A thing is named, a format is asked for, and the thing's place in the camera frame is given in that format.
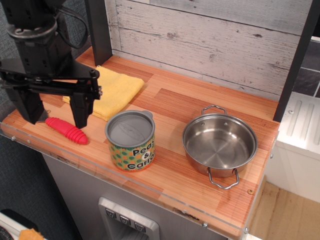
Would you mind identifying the orange sponge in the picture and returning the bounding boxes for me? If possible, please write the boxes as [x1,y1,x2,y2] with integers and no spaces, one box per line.
[18,228,45,240]

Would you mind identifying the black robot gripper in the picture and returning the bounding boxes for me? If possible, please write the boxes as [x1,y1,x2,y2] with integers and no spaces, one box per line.
[0,38,102,129]

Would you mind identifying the clear acrylic edge guard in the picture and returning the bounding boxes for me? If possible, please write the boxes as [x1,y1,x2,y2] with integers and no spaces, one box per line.
[1,120,252,240]

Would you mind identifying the grey toy fridge cabinet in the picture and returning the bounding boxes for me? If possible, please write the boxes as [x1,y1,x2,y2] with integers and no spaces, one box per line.
[43,155,225,240]

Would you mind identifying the red handled metal spoon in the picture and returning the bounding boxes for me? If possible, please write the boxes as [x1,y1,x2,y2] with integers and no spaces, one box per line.
[37,112,89,145]

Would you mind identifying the black vertical post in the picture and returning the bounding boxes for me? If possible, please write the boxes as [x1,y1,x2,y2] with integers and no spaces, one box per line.
[273,0,320,123]
[84,0,113,66]

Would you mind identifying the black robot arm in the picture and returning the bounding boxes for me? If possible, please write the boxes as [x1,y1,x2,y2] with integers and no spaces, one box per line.
[0,0,102,128]

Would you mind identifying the peas and carrots toy can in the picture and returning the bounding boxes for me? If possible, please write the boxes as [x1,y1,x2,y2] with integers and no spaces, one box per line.
[105,110,156,172]

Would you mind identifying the black right vertical post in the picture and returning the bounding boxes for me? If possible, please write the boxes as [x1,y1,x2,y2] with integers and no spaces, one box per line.
[273,0,320,123]

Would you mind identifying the yellow cloth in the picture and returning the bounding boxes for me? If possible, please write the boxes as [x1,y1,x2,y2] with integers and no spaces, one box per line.
[62,65,145,122]

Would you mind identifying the stainless steel pot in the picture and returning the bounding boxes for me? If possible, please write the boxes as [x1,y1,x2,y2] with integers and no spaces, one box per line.
[181,106,258,190]

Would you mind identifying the white toy sink unit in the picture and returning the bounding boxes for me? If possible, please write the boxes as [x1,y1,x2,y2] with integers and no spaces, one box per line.
[264,92,320,202]

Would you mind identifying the black left vertical post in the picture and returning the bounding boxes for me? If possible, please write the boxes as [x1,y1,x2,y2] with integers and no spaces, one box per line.
[84,0,113,66]

